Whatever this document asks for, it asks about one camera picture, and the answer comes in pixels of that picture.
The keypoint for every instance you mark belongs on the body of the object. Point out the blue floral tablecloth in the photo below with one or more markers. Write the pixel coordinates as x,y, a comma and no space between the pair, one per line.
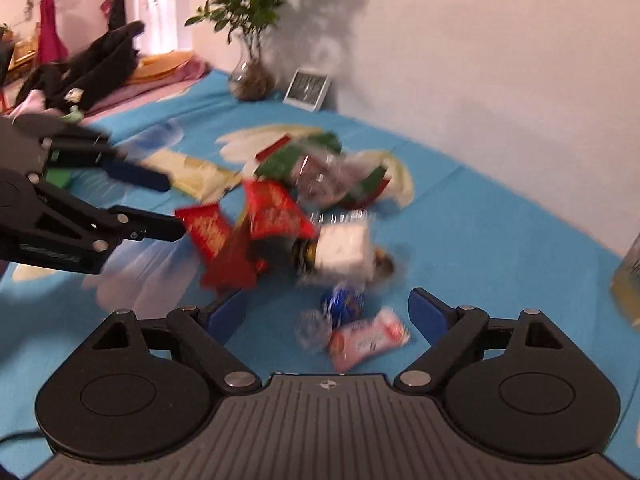
464,238

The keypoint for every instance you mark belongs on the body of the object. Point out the potted plant in glass vase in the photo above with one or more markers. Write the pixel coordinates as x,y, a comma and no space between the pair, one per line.
246,21

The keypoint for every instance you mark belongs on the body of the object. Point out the blue foil chocolate ball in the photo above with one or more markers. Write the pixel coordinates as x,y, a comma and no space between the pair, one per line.
343,304

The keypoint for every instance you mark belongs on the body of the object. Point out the white digital clock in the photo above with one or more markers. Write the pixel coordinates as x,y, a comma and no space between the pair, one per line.
307,89

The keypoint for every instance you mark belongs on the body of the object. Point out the cream green snack packet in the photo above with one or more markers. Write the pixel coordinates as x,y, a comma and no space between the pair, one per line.
201,179

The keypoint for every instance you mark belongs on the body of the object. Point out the red chocolate bar wrapper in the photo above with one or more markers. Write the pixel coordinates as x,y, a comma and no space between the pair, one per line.
229,250

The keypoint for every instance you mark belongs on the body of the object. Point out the plant in good morning cup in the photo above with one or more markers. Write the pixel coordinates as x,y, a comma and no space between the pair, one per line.
625,286

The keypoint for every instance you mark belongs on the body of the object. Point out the clothes rack with red garment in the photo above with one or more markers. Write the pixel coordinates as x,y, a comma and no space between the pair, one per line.
50,47

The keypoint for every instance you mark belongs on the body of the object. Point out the pink strawberry candy packet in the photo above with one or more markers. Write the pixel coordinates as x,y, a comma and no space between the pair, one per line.
358,341

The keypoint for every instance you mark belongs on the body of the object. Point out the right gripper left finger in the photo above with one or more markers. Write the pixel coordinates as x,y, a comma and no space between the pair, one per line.
202,334

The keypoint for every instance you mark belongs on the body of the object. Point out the green plastic basket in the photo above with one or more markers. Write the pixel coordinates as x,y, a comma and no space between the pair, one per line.
59,172

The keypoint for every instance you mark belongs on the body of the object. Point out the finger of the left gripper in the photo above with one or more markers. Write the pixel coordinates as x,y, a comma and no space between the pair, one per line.
115,164
86,232

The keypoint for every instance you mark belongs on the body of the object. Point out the white nougat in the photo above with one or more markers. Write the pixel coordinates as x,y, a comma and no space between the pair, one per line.
343,251

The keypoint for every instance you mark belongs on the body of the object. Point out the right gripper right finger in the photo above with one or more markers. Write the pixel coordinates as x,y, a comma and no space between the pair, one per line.
454,336

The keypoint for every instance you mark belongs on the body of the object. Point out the green red clear snack bag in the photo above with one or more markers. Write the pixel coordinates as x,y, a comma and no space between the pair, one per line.
320,174

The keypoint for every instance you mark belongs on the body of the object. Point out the black clothing pile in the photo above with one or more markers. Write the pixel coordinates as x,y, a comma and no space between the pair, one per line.
98,71

